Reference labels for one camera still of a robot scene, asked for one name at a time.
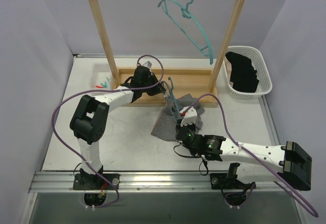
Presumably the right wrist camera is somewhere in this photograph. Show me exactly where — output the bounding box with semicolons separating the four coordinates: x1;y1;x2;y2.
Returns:
179;106;198;127

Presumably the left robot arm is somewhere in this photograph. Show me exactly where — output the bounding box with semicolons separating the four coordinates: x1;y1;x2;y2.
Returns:
70;62;166;189

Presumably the grey striped underwear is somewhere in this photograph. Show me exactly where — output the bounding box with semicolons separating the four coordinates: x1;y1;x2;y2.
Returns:
151;94;205;142

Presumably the white perforated plastic basket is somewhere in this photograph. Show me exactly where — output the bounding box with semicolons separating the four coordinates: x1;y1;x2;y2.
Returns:
222;46;273;99

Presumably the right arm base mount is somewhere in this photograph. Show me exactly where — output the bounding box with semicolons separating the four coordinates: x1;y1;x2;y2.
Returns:
209;173;256;191

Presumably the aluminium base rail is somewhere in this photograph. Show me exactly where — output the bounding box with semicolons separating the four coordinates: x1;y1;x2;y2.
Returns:
28;170;303;191

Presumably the wooden clothes rack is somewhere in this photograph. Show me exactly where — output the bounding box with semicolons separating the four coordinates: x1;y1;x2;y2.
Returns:
88;0;245;97

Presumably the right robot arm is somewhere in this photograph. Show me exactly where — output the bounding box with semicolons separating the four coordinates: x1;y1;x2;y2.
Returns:
176;125;312;191

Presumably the teal hanger with striped underwear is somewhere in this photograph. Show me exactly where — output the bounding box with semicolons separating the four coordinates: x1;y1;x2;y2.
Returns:
161;76;182;121

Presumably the white foam tray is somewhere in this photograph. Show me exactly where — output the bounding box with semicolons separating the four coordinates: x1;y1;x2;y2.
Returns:
90;64;114;90

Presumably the teal hanger with black underwear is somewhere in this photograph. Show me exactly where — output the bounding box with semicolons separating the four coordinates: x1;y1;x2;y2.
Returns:
157;0;214;65

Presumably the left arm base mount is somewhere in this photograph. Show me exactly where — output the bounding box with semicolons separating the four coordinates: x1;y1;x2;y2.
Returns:
72;173;120;190

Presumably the black underwear beige waistband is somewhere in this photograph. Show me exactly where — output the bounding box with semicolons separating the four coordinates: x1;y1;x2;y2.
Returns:
226;51;259;93

